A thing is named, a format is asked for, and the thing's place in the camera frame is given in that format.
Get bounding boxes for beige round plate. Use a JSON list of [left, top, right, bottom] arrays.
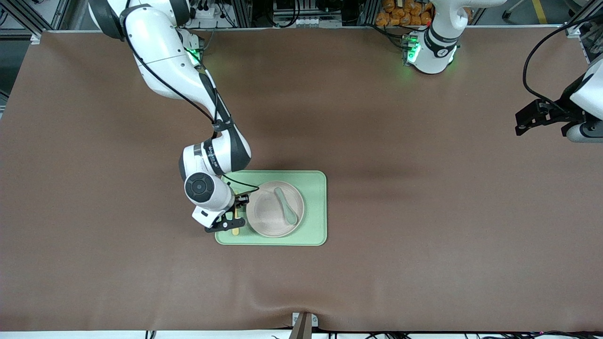
[[246, 180, 305, 238]]

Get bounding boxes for grey-green plastic spoon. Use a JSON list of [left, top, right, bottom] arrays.
[[274, 187, 299, 226]]

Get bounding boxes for light green rectangular tray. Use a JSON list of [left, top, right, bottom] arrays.
[[215, 170, 328, 247]]

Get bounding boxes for brown table cover mat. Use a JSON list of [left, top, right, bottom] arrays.
[[0, 27, 603, 333]]

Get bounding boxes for white power strip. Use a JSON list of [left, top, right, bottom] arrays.
[[191, 0, 227, 20]]

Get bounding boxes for pile of orange items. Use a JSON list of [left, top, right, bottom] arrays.
[[375, 0, 435, 27]]

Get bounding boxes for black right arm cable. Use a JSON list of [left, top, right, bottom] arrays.
[[120, 2, 261, 197]]

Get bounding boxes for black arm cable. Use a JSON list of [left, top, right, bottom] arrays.
[[522, 14, 603, 105], [120, 2, 261, 197]]

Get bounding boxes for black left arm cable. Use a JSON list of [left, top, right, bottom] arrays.
[[522, 14, 603, 105]]

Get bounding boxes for aluminium frame profile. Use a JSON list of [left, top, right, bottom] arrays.
[[564, 0, 603, 38], [364, 0, 380, 26], [0, 0, 72, 44], [233, 0, 253, 28]]

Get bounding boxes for metal table clamp bracket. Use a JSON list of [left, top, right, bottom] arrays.
[[291, 312, 319, 339]]

